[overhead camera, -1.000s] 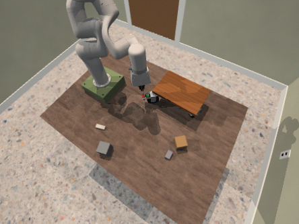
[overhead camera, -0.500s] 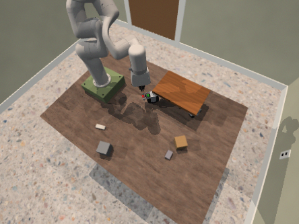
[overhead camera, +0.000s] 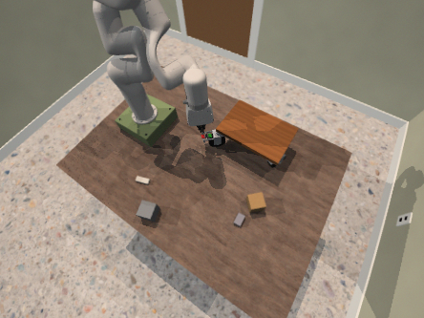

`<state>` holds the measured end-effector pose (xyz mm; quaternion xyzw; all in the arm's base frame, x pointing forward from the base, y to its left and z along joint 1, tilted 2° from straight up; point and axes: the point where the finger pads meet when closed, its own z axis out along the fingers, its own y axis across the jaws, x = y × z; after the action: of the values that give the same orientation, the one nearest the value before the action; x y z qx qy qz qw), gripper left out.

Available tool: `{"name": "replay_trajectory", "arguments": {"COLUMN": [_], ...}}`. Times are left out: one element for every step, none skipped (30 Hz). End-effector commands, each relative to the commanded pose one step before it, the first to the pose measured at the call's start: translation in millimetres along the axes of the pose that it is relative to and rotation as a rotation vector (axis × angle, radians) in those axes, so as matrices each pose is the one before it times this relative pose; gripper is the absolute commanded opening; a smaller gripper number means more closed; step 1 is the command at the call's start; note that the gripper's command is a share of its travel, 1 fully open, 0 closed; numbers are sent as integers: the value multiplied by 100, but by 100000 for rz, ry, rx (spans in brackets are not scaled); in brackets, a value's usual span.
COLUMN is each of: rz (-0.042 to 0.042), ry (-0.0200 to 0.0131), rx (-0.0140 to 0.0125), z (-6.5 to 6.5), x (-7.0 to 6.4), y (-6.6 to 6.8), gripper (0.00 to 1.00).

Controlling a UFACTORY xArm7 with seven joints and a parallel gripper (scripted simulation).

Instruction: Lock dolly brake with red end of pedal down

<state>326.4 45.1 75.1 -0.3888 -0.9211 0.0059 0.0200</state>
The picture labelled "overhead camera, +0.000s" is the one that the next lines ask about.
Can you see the brown wooden dolly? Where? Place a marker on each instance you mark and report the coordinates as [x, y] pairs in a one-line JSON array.
[[256, 130]]

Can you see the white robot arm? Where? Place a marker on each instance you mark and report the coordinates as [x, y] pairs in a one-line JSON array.
[[119, 40]]

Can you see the tan cardboard box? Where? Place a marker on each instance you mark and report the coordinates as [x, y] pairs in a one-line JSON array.
[[255, 201]]

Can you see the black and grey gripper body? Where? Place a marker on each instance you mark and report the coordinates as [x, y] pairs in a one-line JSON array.
[[196, 118]]

